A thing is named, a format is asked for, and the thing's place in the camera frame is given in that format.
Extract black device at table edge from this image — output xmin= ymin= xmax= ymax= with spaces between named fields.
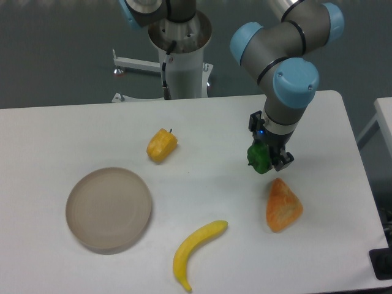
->
xmin=369 ymin=247 xmax=391 ymax=281

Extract yellow toy pepper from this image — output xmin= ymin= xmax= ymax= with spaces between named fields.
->
xmin=146 ymin=129 xmax=178 ymax=163

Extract orange toy bread wedge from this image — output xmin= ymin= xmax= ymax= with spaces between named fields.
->
xmin=266 ymin=178 xmax=303 ymax=233

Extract green toy pepper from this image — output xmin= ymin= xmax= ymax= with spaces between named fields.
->
xmin=247 ymin=143 xmax=271 ymax=174

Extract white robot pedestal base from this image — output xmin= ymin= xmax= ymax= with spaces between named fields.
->
xmin=113 ymin=10 xmax=213 ymax=100

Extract yellow toy banana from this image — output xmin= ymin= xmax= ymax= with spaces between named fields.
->
xmin=172 ymin=220 xmax=228 ymax=293

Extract white side table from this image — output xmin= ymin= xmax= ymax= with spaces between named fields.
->
xmin=356 ymin=97 xmax=392 ymax=154

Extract beige round plate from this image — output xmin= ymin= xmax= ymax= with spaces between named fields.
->
xmin=65 ymin=167 xmax=153 ymax=254

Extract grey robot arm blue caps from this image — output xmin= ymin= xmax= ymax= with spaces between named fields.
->
xmin=119 ymin=1 xmax=345 ymax=174

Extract black cable on pedestal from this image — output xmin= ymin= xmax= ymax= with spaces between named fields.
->
xmin=161 ymin=40 xmax=176 ymax=100

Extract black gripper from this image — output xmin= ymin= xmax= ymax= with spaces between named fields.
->
xmin=249 ymin=111 xmax=295 ymax=171

